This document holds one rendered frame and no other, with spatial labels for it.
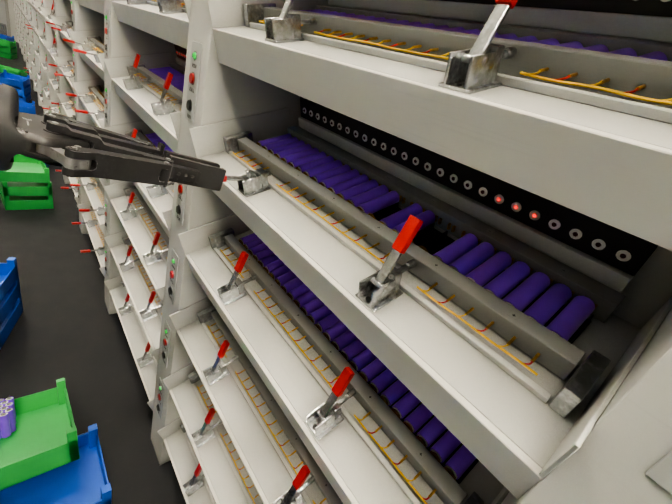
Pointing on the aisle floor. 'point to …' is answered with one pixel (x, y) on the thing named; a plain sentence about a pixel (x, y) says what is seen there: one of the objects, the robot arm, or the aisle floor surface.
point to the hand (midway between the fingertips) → (193, 171)
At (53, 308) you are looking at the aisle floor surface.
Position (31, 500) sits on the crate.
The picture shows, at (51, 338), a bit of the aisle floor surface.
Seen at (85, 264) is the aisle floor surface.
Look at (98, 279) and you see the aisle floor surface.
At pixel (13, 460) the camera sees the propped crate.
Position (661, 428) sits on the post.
